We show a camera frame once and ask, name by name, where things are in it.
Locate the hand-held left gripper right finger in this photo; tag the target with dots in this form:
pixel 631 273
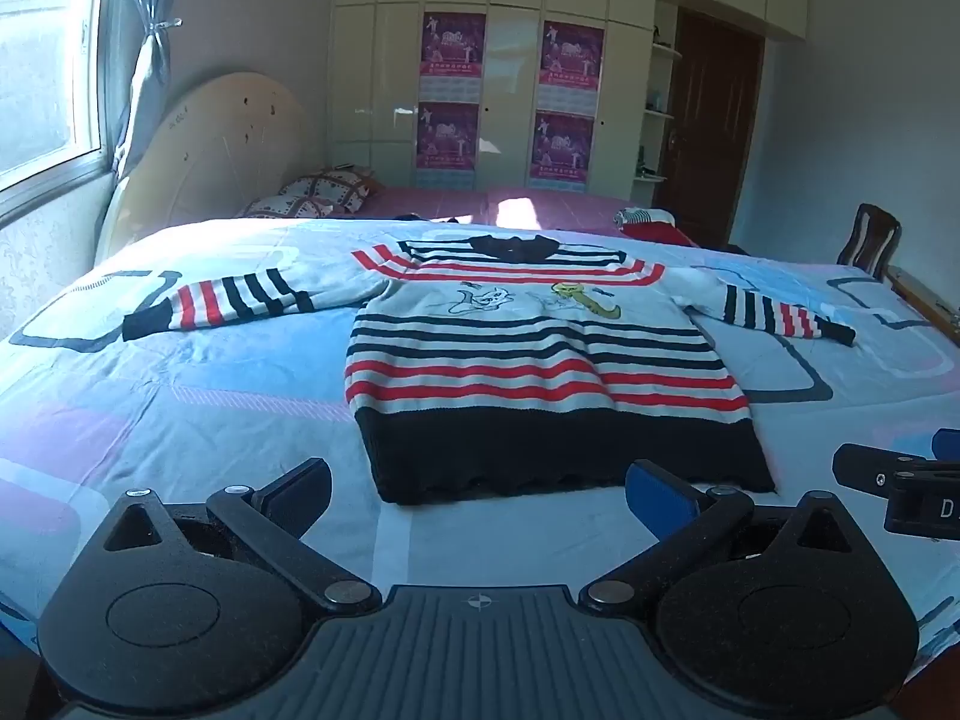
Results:
pixel 660 499

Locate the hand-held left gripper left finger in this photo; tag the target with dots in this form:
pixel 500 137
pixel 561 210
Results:
pixel 300 491

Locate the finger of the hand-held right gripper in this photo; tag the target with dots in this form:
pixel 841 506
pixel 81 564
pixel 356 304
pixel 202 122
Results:
pixel 862 469
pixel 949 444

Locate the striped knit sweater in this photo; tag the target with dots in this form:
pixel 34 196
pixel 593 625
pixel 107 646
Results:
pixel 525 360

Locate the brown wooden furniture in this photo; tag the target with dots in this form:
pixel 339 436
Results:
pixel 926 300

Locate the brown wooden chair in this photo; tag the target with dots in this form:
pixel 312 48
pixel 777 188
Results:
pixel 870 240

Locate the red garment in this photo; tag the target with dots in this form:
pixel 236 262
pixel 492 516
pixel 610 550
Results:
pixel 664 232

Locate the striped folded garment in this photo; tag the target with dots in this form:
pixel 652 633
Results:
pixel 630 216

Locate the heart patterned pillow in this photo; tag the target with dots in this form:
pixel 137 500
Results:
pixel 334 184
pixel 289 205

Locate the dark garment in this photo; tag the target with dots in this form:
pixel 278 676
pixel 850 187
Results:
pixel 420 218

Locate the pink checked bedsheet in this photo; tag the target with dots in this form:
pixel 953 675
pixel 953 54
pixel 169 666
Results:
pixel 525 206

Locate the cream round headboard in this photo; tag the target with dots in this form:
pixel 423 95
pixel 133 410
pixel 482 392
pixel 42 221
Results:
pixel 217 142

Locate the brown wooden door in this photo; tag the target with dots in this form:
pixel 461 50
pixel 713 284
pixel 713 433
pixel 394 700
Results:
pixel 709 127

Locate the cream corner shelf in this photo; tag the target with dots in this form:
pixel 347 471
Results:
pixel 658 112

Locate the cream wardrobe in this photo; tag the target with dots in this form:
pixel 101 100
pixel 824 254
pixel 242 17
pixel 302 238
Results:
pixel 375 75

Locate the grey curtain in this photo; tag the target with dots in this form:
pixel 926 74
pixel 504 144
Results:
pixel 139 52

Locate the window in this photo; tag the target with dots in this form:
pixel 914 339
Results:
pixel 45 52

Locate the pink wall poster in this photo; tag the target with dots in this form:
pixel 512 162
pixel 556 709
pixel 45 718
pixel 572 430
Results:
pixel 561 154
pixel 448 142
pixel 571 60
pixel 454 52

